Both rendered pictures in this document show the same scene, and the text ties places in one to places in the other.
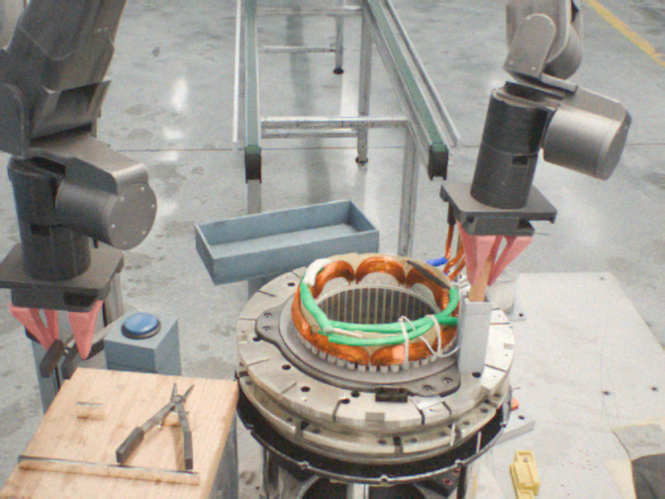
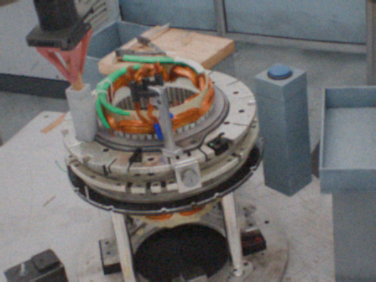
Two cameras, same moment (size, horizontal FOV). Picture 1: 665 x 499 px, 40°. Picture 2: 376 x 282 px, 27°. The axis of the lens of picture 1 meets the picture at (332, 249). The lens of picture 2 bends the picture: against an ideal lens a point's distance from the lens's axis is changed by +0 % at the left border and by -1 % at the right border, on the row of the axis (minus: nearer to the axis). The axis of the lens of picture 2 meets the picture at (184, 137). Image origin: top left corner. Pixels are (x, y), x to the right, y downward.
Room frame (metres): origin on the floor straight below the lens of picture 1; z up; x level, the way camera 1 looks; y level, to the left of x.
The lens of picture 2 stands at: (1.55, -0.92, 1.71)
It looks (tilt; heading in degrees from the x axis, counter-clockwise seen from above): 31 degrees down; 126
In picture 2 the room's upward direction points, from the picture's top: 9 degrees counter-clockwise
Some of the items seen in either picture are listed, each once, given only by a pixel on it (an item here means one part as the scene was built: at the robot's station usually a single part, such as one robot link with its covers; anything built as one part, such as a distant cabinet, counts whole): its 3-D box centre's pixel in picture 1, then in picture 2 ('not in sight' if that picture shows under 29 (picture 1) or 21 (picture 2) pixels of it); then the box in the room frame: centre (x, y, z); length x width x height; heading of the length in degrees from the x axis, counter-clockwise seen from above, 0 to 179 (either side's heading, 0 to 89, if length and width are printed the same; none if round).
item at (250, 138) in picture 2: not in sight; (246, 139); (1.01, -0.02, 1.06); 0.09 x 0.04 x 0.01; 90
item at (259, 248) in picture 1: (287, 308); (357, 197); (1.16, 0.07, 0.92); 0.25 x 0.11 x 0.28; 112
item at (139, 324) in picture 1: (141, 323); (279, 70); (0.94, 0.24, 1.04); 0.04 x 0.04 x 0.01
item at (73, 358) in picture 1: (72, 359); not in sight; (0.67, 0.24, 1.18); 0.04 x 0.01 x 0.02; 175
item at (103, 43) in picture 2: not in sight; (121, 98); (0.56, 0.22, 0.92); 0.17 x 0.11 x 0.28; 85
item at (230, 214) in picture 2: not in sight; (232, 228); (0.99, -0.07, 0.91); 0.02 x 0.02 x 0.21
